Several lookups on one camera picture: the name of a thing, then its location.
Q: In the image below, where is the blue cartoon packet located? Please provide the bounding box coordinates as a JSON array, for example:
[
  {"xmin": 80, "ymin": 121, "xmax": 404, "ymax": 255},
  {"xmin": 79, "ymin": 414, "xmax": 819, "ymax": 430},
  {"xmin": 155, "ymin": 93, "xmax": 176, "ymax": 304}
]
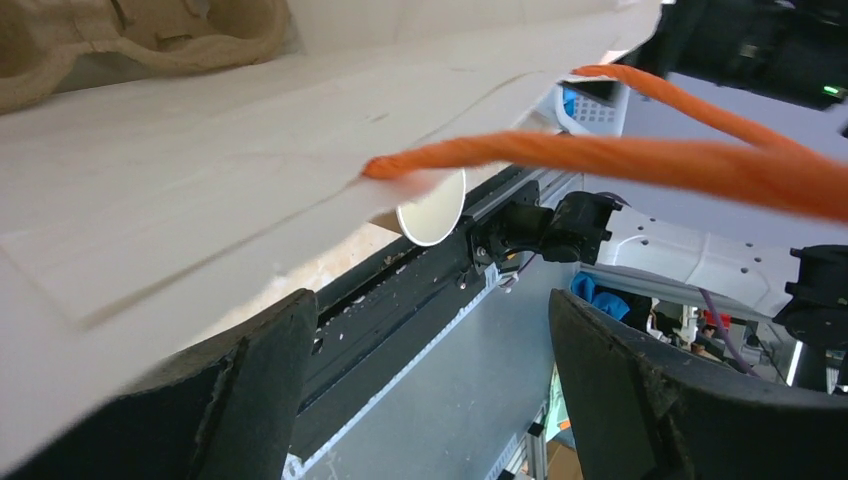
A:
[{"xmin": 570, "ymin": 272, "xmax": 631, "ymax": 321}]

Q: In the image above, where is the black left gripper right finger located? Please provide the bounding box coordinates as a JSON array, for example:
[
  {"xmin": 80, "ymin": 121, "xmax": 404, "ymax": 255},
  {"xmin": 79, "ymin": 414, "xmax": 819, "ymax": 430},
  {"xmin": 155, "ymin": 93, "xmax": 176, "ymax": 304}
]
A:
[{"xmin": 548, "ymin": 289, "xmax": 847, "ymax": 479}]

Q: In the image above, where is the brown paper coffee cup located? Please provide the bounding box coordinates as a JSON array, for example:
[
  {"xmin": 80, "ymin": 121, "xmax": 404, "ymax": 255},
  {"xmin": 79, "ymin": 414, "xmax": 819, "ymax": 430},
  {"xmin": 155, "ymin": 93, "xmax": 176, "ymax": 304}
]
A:
[{"xmin": 369, "ymin": 168, "xmax": 467, "ymax": 247}]

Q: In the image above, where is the cream paper gift bag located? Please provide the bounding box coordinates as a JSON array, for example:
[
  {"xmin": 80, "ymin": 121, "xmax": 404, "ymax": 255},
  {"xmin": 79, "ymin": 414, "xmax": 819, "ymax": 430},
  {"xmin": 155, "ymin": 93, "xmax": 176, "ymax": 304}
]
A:
[{"xmin": 0, "ymin": 0, "xmax": 848, "ymax": 475}]

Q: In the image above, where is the white plastic basket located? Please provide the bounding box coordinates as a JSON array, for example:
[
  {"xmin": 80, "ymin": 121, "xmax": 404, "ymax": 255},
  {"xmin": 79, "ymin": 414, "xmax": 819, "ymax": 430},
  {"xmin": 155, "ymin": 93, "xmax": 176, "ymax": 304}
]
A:
[{"xmin": 553, "ymin": 80, "xmax": 631, "ymax": 136}]

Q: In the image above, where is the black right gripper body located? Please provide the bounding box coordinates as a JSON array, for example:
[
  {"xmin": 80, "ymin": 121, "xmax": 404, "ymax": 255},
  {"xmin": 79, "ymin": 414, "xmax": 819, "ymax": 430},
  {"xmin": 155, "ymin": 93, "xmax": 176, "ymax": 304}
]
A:
[{"xmin": 623, "ymin": 0, "xmax": 847, "ymax": 110}]

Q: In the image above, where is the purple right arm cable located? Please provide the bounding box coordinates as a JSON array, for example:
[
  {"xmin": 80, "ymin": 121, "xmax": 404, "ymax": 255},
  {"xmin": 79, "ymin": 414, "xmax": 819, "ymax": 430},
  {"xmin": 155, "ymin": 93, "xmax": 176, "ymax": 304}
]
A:
[{"xmin": 698, "ymin": 288, "xmax": 760, "ymax": 379}]

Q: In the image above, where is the brown pulp cup carrier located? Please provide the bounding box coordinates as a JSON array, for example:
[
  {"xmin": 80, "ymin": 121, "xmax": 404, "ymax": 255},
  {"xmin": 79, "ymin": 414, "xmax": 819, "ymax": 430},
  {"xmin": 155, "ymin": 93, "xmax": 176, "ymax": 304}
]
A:
[{"xmin": 1, "ymin": 1, "xmax": 290, "ymax": 113}]

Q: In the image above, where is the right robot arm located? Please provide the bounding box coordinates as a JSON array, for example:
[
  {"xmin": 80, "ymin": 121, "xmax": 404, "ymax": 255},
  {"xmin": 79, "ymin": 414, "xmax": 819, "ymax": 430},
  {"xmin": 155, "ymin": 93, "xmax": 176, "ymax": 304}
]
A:
[{"xmin": 477, "ymin": 1, "xmax": 847, "ymax": 392}]

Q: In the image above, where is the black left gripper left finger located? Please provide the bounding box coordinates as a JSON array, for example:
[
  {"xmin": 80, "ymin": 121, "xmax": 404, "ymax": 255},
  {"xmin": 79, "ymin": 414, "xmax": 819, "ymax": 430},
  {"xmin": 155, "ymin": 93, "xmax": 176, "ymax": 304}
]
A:
[{"xmin": 8, "ymin": 289, "xmax": 318, "ymax": 479}]

